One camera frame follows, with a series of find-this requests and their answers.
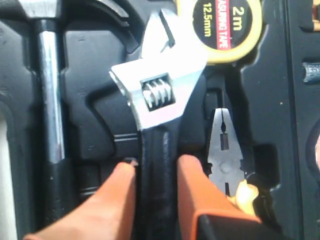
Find yellow measuring tape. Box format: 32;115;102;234
175;0;263;65

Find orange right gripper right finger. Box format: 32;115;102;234
176;154;286;240

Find steel hammer black handle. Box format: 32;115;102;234
19;0;74;225

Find black plastic tool case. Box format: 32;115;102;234
0;0;320;240

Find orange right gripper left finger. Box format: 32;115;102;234
24;161;138;240

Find adjustable wrench black handle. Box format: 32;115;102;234
109;8;208;240

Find yellow handled pliers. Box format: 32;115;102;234
207;108;259;216

